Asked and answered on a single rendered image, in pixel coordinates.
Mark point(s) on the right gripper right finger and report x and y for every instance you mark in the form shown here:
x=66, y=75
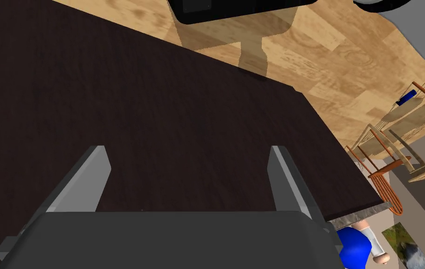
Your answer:
x=285, y=186

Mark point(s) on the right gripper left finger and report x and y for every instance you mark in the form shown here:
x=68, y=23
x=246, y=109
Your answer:
x=81, y=183

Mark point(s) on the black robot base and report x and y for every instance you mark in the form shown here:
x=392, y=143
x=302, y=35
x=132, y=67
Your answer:
x=234, y=9

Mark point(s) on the blue round object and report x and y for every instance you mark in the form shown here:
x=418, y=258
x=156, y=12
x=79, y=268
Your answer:
x=354, y=248

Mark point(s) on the white and peach cylinder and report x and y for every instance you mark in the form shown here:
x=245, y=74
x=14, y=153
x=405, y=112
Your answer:
x=374, y=243

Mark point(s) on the light wooden dining table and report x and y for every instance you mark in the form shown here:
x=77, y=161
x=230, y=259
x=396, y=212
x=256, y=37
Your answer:
x=410, y=121

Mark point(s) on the green and grey wall picture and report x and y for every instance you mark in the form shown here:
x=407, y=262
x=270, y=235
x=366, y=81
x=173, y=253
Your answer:
x=406, y=248

